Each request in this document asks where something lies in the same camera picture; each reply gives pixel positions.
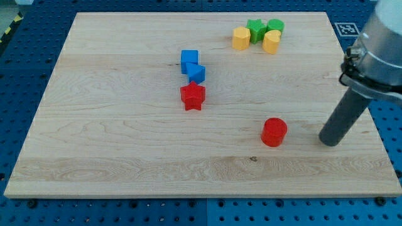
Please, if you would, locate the green cylinder block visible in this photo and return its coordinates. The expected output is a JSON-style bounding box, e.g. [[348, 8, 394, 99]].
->
[[266, 19, 285, 33]]

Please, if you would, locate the blue triangle block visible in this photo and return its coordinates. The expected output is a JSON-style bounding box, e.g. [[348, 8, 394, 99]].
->
[[185, 63, 205, 84]]

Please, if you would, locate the light wooden board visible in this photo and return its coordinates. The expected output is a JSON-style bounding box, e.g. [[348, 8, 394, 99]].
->
[[4, 12, 401, 198]]

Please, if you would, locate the yellow hexagon block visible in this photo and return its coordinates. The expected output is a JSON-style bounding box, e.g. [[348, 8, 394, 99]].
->
[[232, 26, 251, 50]]

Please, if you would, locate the yellow heart block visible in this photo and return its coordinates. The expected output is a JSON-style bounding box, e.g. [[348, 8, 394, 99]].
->
[[262, 30, 281, 55]]

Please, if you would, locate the white fiducial marker tag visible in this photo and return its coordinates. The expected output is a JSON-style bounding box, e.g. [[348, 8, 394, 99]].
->
[[335, 22, 359, 37]]

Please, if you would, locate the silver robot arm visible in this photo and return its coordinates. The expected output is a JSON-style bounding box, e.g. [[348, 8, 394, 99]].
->
[[318, 0, 401, 146]]

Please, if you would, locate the red cylinder block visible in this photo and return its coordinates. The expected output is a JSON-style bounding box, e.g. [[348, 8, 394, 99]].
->
[[261, 117, 288, 147]]

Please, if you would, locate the red star block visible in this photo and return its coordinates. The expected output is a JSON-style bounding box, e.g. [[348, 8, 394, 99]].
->
[[180, 81, 206, 110]]

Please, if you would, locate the blue cube block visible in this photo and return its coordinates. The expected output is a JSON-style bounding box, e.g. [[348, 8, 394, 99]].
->
[[180, 50, 198, 74]]

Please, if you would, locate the green star block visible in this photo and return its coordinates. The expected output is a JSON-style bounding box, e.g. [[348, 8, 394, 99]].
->
[[246, 19, 266, 44]]

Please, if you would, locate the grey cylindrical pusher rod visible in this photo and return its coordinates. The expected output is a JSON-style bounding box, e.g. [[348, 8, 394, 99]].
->
[[318, 88, 372, 146]]

